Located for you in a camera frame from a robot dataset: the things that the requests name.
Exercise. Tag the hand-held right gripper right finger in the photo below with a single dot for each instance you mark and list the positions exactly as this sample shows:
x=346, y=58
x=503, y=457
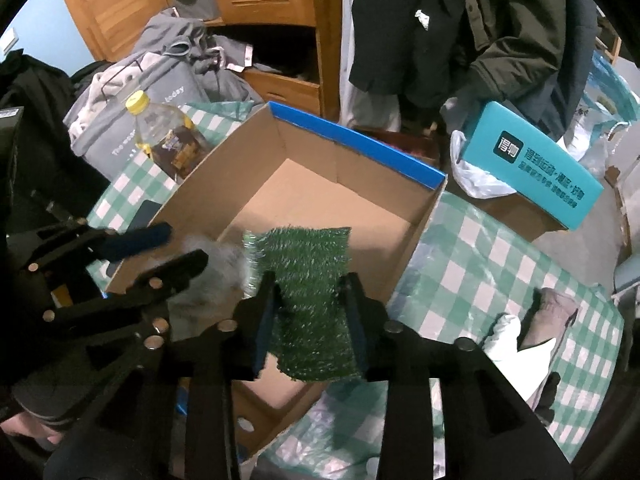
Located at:
x=357, y=330

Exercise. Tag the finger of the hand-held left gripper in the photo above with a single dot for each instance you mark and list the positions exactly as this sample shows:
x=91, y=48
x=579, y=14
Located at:
x=172, y=271
x=135, y=244

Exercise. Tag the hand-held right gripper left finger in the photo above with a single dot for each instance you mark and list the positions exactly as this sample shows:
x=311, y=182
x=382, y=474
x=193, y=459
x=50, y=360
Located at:
x=264, y=325

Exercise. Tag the grey fluffy ball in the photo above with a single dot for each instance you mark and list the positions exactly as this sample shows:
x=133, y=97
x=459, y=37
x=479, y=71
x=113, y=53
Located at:
x=220, y=272

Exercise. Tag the green artificial turf piece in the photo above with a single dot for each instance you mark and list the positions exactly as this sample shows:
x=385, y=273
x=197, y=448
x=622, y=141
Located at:
x=310, y=270

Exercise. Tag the blue rimmed cardboard box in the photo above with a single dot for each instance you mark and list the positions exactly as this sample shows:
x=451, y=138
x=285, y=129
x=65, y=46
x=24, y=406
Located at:
x=310, y=195

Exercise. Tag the grey fleece roll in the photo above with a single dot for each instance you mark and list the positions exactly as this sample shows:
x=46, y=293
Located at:
x=550, y=310

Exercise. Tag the person's left forearm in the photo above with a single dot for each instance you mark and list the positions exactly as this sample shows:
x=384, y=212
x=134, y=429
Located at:
x=50, y=410

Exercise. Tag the dark smartphone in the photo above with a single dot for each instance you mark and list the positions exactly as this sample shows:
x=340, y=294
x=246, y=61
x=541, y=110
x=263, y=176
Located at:
x=145, y=214

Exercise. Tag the yellow capped oil bottle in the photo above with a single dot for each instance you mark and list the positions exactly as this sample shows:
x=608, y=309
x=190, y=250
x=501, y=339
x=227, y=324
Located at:
x=165, y=135

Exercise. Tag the grey tote bag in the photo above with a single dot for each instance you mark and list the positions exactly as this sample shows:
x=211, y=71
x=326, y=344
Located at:
x=110, y=130

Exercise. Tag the green checked tablecloth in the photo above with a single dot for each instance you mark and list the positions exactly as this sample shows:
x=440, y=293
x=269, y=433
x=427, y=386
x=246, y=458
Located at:
x=475, y=260

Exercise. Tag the pale clothing pile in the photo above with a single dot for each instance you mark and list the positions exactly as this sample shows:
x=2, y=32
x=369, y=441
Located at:
x=95, y=90

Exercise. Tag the black clothing pile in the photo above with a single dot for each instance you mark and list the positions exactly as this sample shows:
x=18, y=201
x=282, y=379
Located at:
x=35, y=95

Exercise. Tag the white plastic bag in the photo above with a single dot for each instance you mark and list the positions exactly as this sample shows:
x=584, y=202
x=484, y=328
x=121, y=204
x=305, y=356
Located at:
x=475, y=180

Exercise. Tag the grey hoodie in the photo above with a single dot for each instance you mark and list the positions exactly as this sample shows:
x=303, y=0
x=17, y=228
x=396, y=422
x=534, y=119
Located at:
x=170, y=35

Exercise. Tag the turquoise printed box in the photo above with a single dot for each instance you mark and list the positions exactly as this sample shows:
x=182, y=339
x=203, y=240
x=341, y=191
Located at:
x=530, y=170

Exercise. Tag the wooden louvre door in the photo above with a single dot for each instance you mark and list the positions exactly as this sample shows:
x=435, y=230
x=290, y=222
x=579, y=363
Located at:
x=115, y=5

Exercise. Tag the black jacket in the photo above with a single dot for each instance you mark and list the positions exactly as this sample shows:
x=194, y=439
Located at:
x=400, y=35

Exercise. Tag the clear plastic bag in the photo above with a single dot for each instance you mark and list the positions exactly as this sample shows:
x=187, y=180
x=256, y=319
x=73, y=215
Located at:
x=600, y=105

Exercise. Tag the olive jacket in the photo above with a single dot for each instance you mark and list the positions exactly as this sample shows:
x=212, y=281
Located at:
x=515, y=20

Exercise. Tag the navy jacket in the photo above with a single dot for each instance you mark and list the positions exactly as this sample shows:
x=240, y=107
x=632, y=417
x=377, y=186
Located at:
x=575, y=50

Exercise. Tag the white wall switch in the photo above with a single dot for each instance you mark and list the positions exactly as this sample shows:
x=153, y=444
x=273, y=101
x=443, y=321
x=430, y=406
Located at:
x=10, y=41

